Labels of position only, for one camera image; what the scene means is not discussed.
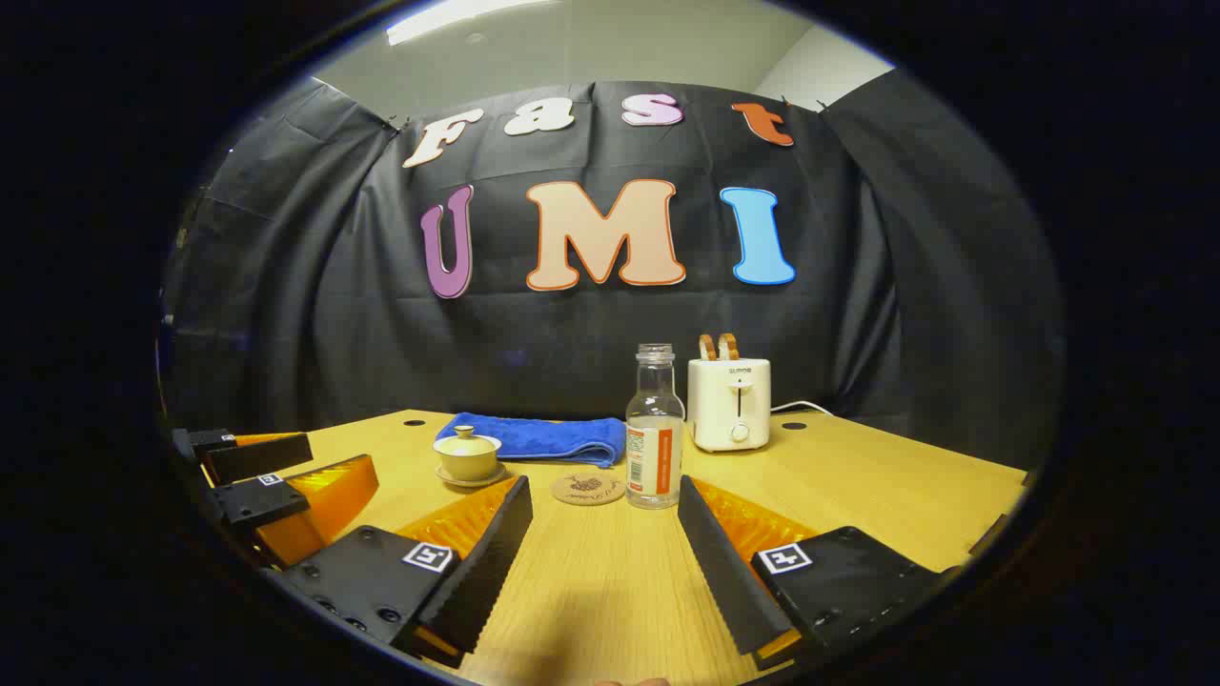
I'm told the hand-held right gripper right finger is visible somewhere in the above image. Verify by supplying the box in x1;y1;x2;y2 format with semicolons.
677;474;964;670

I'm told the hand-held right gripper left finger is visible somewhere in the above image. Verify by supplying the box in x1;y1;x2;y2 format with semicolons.
272;474;535;668

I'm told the cream ceramic teacup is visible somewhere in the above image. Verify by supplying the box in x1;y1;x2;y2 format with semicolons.
434;440;501;482

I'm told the round brown printed coaster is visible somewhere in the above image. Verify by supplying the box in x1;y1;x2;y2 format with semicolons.
551;472;627;506

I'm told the clear glass water bottle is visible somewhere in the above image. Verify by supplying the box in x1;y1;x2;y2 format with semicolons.
625;344;687;511

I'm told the cream ceramic saucer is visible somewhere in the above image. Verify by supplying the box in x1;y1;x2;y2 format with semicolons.
437;464;508;489

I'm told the blue folded towel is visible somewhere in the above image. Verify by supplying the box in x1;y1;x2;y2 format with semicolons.
437;412;627;469

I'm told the black backdrop cloth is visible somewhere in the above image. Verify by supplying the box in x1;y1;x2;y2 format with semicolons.
162;69;1067;473

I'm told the cream white toaster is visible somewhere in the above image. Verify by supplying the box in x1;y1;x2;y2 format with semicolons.
686;357;772;453

